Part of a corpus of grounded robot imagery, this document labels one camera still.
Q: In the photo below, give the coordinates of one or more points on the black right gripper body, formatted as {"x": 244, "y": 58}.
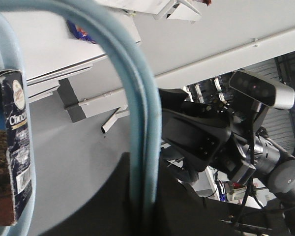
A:
{"x": 202, "y": 135}

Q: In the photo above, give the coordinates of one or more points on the light blue plastic basket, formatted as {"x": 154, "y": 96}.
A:
{"x": 141, "y": 92}

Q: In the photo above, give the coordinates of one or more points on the blue Chocofello cookie box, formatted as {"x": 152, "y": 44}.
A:
{"x": 15, "y": 166}

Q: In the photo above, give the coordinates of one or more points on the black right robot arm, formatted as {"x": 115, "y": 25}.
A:
{"x": 275, "y": 167}

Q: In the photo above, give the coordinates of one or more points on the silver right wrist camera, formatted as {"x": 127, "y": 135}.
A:
{"x": 269, "y": 92}

